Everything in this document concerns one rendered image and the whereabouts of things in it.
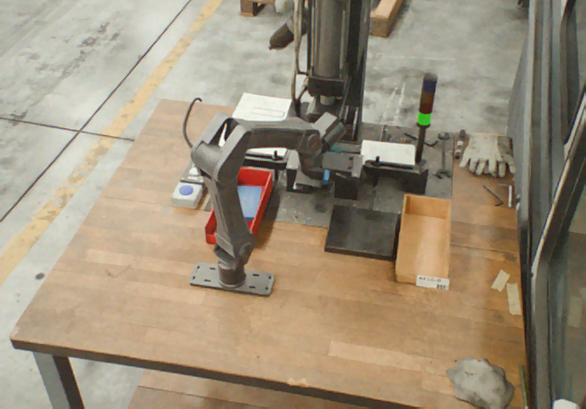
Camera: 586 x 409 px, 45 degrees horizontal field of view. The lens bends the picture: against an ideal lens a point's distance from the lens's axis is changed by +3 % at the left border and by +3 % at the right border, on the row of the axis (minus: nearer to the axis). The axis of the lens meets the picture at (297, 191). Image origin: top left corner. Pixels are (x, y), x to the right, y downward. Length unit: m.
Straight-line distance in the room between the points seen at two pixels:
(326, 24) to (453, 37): 3.06
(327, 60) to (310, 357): 0.69
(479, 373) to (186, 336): 0.64
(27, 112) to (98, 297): 2.46
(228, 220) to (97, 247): 0.44
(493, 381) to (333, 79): 0.77
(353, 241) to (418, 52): 2.79
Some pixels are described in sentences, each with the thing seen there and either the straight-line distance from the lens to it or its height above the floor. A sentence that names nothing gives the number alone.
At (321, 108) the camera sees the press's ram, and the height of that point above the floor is 1.18.
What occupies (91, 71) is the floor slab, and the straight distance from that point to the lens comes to 4.36.
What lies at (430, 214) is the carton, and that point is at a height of 0.91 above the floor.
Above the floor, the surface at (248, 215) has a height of 0.91.
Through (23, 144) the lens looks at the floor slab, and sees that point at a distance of 3.86.
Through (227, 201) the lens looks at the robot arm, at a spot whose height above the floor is 1.18.
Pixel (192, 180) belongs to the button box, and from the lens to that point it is 1.96.
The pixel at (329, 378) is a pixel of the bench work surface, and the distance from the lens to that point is 1.54.
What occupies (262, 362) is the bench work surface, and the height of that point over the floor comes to 0.90.
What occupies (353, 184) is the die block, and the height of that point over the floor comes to 0.96.
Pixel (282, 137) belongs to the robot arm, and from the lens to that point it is 1.52.
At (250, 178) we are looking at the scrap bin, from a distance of 1.95.
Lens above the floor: 2.17
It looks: 41 degrees down
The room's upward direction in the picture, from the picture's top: straight up
